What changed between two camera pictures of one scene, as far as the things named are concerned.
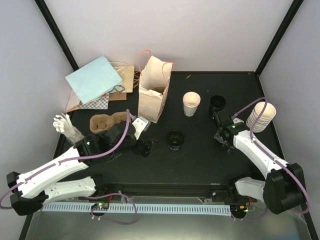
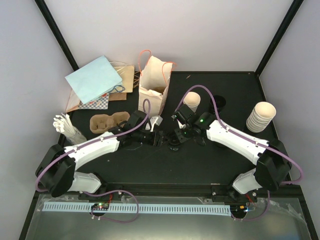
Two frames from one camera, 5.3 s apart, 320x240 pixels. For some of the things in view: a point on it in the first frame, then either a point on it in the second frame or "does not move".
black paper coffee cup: (175, 139) does not move
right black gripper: (217, 136) → (180, 136)
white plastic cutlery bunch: (63, 124) does not move
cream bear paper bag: (155, 76) does not move
